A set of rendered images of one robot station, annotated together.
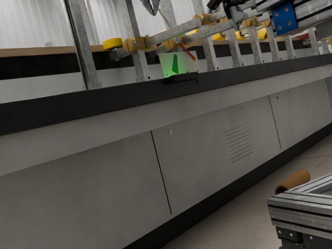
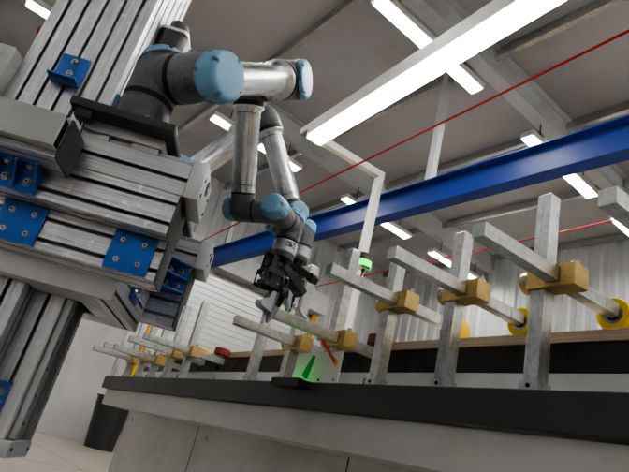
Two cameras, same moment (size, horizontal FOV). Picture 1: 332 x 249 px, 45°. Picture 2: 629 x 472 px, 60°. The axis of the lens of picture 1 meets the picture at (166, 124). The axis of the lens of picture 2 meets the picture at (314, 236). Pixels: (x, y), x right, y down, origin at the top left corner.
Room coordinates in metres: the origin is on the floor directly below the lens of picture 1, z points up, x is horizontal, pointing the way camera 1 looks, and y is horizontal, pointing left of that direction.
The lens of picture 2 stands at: (2.22, -1.81, 0.46)
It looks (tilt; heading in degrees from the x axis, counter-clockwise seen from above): 22 degrees up; 111
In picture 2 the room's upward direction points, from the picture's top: 15 degrees clockwise
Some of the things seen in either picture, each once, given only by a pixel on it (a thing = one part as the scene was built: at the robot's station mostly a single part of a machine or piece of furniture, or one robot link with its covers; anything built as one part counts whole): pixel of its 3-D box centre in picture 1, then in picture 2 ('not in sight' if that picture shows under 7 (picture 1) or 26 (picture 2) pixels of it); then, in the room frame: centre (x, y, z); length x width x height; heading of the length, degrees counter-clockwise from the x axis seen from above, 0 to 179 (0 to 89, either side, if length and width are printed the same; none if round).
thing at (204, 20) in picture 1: (204, 20); (396, 302); (1.92, -0.29, 0.95); 0.13 x 0.06 x 0.05; 141
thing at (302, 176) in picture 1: (293, 184); not in sight; (2.11, -0.58, 0.04); 0.30 x 0.08 x 0.08; 141
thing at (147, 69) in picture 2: not in sight; (160, 79); (1.40, -0.95, 1.21); 0.13 x 0.12 x 0.14; 176
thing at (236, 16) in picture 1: (236, 17); (263, 306); (1.55, -0.36, 0.86); 0.06 x 0.03 x 0.09; 51
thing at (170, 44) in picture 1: (178, 42); (338, 340); (1.73, -0.13, 0.85); 0.13 x 0.06 x 0.05; 141
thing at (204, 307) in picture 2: not in sight; (192, 345); (0.75, 0.67, 0.88); 0.03 x 0.03 x 0.48; 51
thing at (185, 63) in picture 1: (181, 63); (315, 367); (1.68, -0.12, 0.75); 0.26 x 0.01 x 0.10; 141
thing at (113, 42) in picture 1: (115, 52); not in sight; (1.65, 0.13, 0.85); 0.08 x 0.08 x 0.11
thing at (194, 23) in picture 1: (151, 41); (288, 340); (1.52, -0.02, 0.84); 0.43 x 0.03 x 0.04; 51
